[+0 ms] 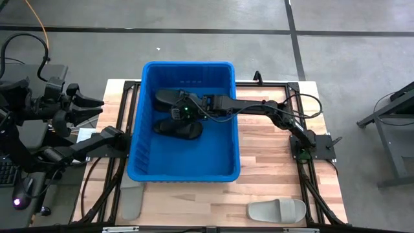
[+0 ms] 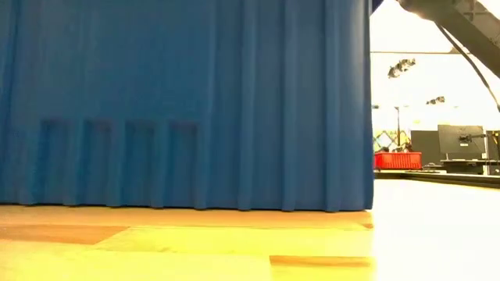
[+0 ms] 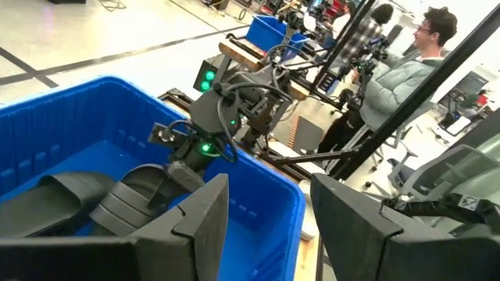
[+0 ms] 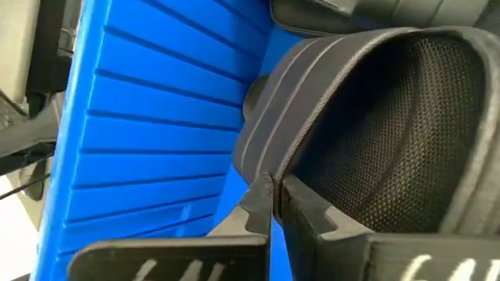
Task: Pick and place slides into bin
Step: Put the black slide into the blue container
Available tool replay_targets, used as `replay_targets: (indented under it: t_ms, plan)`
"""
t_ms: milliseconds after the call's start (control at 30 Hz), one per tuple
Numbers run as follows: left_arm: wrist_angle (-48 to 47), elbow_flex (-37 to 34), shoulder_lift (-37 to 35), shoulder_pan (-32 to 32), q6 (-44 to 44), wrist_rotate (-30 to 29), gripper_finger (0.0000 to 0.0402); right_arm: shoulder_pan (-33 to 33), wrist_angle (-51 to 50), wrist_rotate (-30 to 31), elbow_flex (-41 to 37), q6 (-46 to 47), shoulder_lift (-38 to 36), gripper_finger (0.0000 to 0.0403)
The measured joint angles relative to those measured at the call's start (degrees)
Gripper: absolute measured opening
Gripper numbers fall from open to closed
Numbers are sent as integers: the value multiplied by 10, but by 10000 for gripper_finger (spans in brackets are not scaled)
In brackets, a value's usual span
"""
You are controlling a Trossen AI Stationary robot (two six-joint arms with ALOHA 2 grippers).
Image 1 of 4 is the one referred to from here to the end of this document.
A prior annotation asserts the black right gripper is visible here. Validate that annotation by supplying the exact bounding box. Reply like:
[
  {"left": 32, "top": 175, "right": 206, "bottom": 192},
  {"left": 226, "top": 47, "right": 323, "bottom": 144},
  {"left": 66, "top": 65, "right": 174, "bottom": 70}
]
[{"left": 177, "top": 95, "right": 208, "bottom": 125}]

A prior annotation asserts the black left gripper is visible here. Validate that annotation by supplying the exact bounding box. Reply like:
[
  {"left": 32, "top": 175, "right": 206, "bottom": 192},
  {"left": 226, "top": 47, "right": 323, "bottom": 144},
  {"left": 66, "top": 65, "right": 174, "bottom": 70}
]
[{"left": 53, "top": 83, "right": 105, "bottom": 139}]

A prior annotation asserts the blue plastic bin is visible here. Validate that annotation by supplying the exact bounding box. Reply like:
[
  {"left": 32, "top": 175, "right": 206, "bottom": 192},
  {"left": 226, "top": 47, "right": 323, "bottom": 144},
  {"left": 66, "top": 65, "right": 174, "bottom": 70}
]
[{"left": 126, "top": 61, "right": 242, "bottom": 183}]

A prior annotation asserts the white paper sheet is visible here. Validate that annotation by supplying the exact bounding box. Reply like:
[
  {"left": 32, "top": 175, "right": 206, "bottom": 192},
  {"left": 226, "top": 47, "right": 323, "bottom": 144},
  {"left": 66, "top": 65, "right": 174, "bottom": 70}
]
[{"left": 76, "top": 128, "right": 98, "bottom": 144}]

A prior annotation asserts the dark grey desk top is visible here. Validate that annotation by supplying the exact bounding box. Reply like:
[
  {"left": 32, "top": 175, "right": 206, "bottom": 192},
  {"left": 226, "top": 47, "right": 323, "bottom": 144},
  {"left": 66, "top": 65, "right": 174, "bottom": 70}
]
[{"left": 0, "top": 63, "right": 69, "bottom": 150}]

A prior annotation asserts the grey slide sandal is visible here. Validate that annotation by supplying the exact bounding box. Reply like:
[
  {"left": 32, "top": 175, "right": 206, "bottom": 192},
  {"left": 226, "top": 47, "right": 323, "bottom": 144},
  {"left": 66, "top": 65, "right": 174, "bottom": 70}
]
[
  {"left": 119, "top": 179, "right": 146, "bottom": 221},
  {"left": 246, "top": 197, "right": 307, "bottom": 223}
]

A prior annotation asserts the black keyboard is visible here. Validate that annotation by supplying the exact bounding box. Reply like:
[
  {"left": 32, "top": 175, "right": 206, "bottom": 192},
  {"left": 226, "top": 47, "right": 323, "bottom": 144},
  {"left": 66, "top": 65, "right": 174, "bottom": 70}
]
[{"left": 0, "top": 157, "right": 19, "bottom": 188}]

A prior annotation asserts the black computer mouse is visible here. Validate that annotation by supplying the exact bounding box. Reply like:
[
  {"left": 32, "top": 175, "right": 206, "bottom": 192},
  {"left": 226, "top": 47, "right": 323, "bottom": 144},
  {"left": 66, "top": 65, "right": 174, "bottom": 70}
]
[{"left": 12, "top": 177, "right": 35, "bottom": 211}]

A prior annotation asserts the grey desk with keyboard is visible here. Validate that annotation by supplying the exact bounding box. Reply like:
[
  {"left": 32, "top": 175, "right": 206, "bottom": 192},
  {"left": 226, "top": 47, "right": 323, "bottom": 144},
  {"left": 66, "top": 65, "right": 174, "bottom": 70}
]
[{"left": 0, "top": 145, "right": 56, "bottom": 229}]

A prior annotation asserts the black metal side table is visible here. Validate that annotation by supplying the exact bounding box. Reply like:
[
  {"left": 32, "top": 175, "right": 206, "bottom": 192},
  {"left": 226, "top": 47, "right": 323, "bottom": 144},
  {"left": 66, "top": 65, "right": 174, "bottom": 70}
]
[{"left": 356, "top": 80, "right": 414, "bottom": 189}]

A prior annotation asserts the black aluminium table frame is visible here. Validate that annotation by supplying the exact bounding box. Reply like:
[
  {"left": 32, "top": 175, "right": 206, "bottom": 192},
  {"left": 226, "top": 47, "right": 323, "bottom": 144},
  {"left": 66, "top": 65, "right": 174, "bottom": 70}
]
[{"left": 72, "top": 79, "right": 349, "bottom": 233}]

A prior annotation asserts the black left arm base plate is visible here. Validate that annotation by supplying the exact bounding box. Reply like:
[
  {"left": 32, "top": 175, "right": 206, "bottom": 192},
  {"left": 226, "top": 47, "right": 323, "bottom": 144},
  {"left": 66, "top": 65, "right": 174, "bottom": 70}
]
[{"left": 85, "top": 134, "right": 134, "bottom": 159}]

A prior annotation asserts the black frame clamp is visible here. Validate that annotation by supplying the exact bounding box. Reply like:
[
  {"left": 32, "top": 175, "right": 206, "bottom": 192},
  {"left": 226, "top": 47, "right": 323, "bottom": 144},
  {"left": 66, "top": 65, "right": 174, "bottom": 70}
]
[{"left": 252, "top": 70, "right": 265, "bottom": 85}]

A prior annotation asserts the black cable under table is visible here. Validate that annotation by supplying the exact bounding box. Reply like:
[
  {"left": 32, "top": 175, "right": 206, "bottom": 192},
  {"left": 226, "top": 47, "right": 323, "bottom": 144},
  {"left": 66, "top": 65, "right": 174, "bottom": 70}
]
[{"left": 80, "top": 157, "right": 103, "bottom": 221}]

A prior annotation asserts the orange floor cable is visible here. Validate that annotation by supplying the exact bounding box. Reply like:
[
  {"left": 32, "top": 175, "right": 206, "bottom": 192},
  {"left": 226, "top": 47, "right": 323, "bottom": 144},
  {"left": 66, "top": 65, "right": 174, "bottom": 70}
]
[{"left": 24, "top": 0, "right": 51, "bottom": 62}]

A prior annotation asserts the silver frame bracket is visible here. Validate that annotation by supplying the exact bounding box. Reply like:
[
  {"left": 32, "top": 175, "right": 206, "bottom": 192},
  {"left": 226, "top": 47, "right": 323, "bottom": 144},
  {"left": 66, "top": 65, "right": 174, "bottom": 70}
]
[
  {"left": 283, "top": 227, "right": 321, "bottom": 233},
  {"left": 102, "top": 226, "right": 140, "bottom": 233}
]

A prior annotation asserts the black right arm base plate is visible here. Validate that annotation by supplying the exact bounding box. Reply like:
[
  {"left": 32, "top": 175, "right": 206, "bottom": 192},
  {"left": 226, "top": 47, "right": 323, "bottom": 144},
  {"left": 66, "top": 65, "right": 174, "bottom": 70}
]
[{"left": 289, "top": 134, "right": 337, "bottom": 161}]

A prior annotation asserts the black base plate lever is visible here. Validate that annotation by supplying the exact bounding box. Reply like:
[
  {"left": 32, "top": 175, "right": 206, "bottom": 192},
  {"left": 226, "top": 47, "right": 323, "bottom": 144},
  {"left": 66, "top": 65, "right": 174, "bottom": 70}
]
[{"left": 325, "top": 136, "right": 343, "bottom": 150}]

